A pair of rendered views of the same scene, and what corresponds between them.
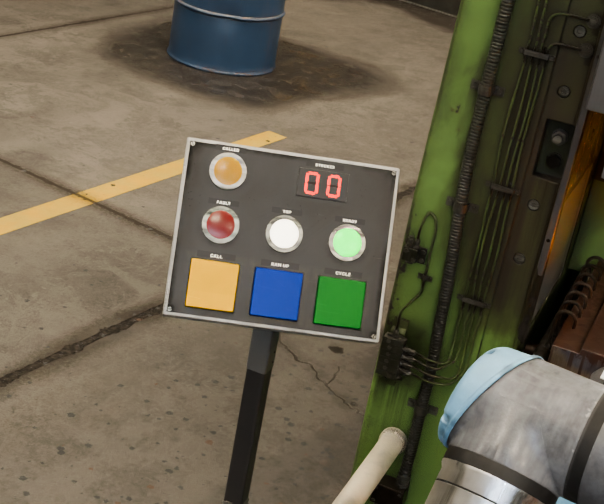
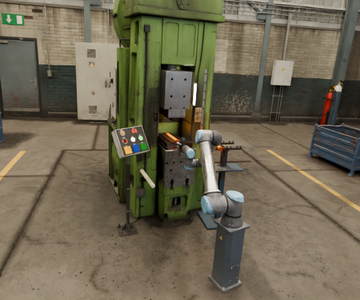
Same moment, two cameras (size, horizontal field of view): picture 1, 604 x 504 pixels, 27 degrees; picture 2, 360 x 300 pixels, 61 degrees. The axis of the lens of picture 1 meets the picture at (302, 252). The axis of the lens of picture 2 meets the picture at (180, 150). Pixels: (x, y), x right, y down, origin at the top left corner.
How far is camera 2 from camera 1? 183 cm
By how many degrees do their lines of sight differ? 39
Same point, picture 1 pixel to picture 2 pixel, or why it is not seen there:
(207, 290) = (127, 150)
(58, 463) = (62, 215)
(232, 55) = not seen: outside the picture
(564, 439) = (211, 135)
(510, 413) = (205, 135)
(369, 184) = (139, 128)
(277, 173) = (128, 131)
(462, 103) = (141, 114)
